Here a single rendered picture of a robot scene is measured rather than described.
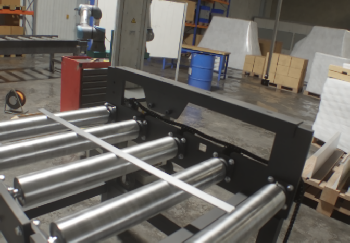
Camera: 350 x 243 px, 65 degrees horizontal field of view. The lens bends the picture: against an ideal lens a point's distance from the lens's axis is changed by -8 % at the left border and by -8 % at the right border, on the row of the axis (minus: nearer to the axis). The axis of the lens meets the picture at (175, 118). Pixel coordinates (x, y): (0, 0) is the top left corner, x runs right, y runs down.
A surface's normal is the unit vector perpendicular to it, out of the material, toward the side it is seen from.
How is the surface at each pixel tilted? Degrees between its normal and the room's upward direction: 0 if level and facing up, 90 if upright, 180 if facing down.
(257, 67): 90
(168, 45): 90
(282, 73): 90
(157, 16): 90
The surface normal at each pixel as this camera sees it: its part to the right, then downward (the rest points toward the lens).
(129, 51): 0.69, 0.30
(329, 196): -0.66, 0.15
